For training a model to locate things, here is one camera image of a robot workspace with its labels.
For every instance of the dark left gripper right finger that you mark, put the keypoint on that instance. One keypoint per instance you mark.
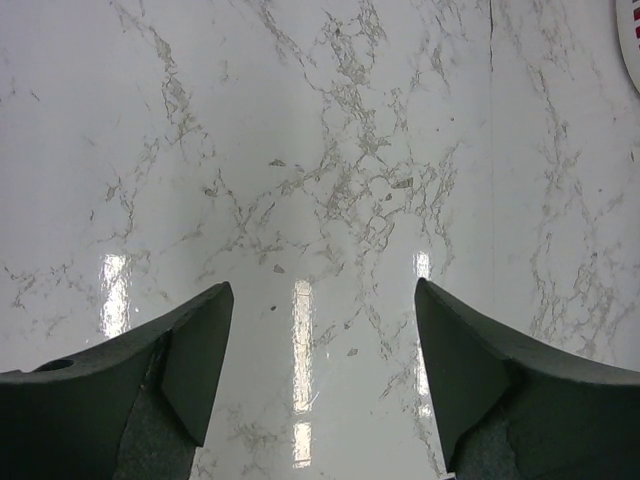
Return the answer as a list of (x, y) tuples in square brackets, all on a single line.
[(508, 406)]

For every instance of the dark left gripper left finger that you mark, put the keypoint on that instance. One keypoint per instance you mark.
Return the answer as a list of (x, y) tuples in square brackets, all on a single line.
[(137, 406)]

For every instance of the white laundry basket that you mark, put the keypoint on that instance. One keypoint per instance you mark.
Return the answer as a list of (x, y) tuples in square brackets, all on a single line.
[(628, 27)]

